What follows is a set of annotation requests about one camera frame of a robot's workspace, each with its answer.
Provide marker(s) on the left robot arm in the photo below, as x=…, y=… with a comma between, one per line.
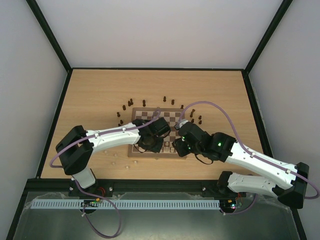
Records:
x=76, y=148

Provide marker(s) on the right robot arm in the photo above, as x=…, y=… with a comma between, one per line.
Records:
x=284, y=181

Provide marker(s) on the black aluminium frame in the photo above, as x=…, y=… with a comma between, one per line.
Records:
x=184, y=186

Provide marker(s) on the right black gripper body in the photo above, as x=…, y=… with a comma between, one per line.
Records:
x=180, y=148

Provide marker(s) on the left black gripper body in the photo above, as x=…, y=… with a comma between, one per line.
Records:
x=153, y=146

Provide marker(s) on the light blue cable duct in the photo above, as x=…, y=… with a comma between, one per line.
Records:
x=126, y=204

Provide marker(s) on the wooden chess board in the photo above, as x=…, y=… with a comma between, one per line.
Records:
x=171, y=115

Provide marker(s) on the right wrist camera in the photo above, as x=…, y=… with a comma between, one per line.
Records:
x=180, y=124

